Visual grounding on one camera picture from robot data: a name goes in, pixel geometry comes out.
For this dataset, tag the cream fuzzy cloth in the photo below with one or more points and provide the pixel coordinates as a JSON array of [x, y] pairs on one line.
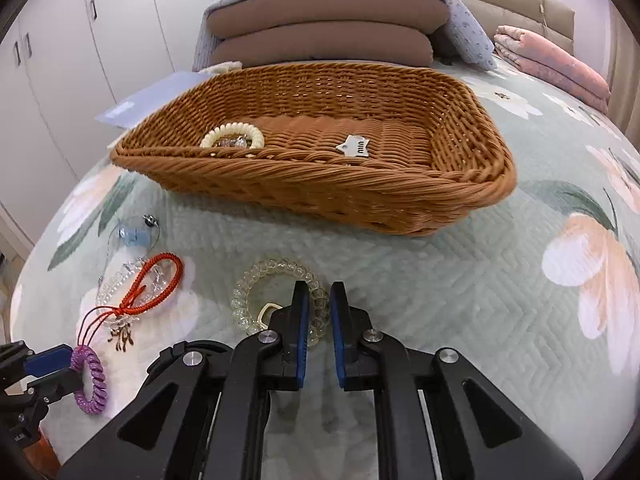
[[222, 66]]

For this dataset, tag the beige padded headboard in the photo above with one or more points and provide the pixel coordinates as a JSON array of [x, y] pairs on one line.
[[525, 5]]

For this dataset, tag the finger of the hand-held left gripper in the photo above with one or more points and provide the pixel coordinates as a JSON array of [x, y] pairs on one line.
[[55, 385], [47, 360]]

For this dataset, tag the white wardrobe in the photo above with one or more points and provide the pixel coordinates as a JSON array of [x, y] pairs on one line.
[[125, 25]]

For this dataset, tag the brown wicker basket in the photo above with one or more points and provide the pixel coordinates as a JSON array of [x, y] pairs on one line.
[[310, 195]]

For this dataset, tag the brown pillow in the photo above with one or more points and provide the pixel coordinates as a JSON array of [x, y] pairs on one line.
[[320, 47], [325, 7]]

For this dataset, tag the blue floral blanket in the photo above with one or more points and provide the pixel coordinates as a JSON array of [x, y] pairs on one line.
[[470, 35]]

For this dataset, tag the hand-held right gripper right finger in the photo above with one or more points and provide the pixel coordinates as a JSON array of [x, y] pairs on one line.
[[339, 345]]

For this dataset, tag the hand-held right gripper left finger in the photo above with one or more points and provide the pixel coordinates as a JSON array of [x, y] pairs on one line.
[[301, 345]]

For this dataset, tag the pink folded quilt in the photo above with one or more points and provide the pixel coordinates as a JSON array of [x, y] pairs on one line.
[[550, 60]]

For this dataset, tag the beige curtain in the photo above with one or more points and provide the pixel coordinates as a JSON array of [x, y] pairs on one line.
[[627, 75]]

